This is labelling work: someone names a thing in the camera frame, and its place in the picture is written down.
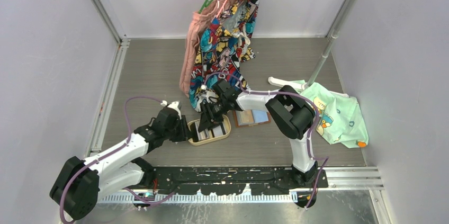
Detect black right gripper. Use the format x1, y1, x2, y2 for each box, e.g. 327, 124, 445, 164
198, 98, 229, 133

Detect stack of dark cards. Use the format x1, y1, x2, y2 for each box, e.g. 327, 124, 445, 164
192, 121, 227, 142

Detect colourful comic print shorts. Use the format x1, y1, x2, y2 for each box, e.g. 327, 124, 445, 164
187, 0, 259, 112

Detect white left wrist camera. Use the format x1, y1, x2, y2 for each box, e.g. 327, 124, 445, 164
160, 100, 182, 119

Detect brown leather card holder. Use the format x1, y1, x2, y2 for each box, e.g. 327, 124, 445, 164
233, 110, 271, 127

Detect pink hanging garment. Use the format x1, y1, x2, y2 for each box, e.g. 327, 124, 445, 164
179, 0, 231, 96

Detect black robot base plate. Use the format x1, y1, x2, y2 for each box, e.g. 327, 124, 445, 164
129, 166, 328, 196

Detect mint green cartoon cloth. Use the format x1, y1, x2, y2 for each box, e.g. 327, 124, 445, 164
293, 80, 369, 148

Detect beige oval card tray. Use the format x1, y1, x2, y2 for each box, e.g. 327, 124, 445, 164
187, 115, 231, 146

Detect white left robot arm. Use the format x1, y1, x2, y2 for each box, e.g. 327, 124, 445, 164
49, 101, 188, 221

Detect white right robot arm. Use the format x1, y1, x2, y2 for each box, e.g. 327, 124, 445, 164
197, 79, 318, 187

